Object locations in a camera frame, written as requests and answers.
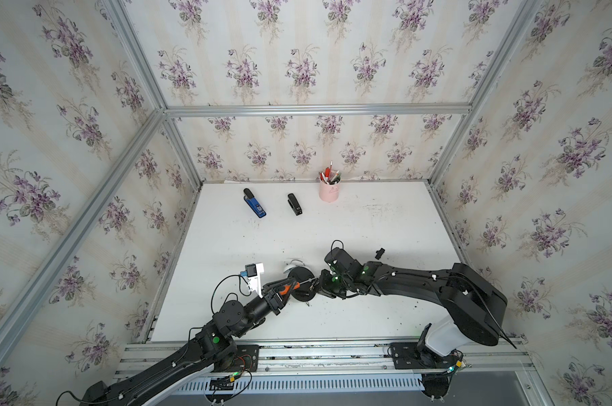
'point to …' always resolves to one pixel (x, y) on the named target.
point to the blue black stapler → (254, 203)
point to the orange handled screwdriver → (297, 286)
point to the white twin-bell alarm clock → (303, 280)
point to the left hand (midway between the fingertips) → (298, 288)
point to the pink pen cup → (329, 189)
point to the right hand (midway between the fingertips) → (314, 292)
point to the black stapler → (294, 205)
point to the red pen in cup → (327, 172)
